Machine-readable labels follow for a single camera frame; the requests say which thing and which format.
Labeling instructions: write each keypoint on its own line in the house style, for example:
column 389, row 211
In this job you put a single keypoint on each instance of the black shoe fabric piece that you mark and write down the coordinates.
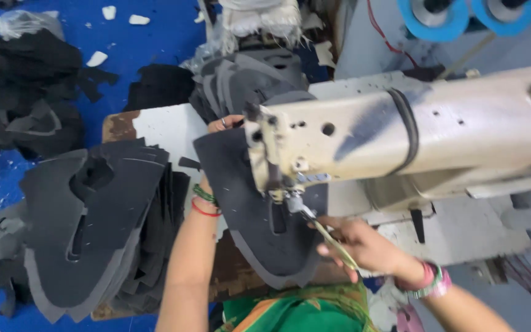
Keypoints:
column 251, row 221

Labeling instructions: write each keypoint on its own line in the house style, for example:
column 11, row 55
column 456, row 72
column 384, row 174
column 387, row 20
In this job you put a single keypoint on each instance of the blue spool disc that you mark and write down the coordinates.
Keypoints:
column 503, row 18
column 431, row 20

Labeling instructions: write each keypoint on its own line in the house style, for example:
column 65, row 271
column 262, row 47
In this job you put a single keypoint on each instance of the red wrist bangle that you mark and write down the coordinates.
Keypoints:
column 203, row 211

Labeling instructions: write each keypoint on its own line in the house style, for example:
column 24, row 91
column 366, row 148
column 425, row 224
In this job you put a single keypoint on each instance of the heap of black fabric scraps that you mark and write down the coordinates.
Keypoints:
column 21, row 92

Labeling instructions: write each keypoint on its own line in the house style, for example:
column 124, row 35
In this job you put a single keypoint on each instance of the beige sewing machine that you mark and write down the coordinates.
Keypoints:
column 422, row 133

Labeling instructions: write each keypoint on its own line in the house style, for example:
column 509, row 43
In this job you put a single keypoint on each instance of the person's right hand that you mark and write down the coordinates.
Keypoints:
column 372, row 249

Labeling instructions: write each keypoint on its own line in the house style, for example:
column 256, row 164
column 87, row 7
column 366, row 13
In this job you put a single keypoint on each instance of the white foam scrap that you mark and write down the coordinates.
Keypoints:
column 97, row 59
column 138, row 20
column 108, row 12

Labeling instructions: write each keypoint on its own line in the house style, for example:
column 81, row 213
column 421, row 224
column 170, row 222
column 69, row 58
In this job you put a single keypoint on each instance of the white frayed cloth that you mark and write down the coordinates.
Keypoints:
column 261, row 16

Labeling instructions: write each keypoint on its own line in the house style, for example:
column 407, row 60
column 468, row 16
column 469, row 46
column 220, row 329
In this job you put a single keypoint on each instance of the black fabric sheet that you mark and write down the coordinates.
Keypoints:
column 159, row 87

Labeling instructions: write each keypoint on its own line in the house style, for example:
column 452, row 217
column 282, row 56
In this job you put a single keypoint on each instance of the person's left hand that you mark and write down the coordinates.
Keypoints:
column 226, row 123

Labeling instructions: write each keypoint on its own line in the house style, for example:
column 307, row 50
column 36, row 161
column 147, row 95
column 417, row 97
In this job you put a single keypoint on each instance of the person's left fingers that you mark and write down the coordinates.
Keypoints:
column 228, row 122

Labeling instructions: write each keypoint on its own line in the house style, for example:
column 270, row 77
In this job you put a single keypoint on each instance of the pink cloth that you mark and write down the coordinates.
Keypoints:
column 409, row 320

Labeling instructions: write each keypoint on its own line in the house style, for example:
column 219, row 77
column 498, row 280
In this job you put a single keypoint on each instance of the black machine lever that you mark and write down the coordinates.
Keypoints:
column 418, row 226

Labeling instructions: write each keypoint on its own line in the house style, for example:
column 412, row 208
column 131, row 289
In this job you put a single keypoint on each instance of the green wrist bangle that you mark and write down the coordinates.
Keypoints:
column 204, row 194

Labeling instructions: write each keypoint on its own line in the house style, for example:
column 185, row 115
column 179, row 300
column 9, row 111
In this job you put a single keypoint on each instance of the person's right fingers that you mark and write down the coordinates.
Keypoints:
column 334, row 251

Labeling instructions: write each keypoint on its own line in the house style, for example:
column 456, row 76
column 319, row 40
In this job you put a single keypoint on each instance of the black rubber band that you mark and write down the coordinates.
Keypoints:
column 407, row 131

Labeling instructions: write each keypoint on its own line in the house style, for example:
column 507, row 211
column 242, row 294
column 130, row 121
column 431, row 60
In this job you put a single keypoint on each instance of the clear plastic bag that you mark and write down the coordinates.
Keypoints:
column 26, row 24

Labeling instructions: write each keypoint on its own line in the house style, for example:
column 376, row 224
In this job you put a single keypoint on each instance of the large stack of black uppers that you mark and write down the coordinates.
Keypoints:
column 99, row 226

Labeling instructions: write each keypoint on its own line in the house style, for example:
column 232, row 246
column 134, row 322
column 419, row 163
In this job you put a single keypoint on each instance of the pink and green wrist bangles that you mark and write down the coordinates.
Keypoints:
column 429, row 281

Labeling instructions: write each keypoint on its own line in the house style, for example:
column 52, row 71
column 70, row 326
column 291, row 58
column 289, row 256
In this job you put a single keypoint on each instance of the small black fabric strip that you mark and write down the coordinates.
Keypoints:
column 189, row 163

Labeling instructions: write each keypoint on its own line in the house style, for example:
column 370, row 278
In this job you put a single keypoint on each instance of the fanned stack of grey uppers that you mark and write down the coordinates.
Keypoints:
column 247, row 80

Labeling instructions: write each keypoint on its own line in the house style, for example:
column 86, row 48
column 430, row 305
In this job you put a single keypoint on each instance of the gold thread snips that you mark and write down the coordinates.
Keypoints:
column 334, row 244

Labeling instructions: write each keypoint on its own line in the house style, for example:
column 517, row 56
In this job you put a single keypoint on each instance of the green and orange garment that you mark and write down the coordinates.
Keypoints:
column 297, row 311

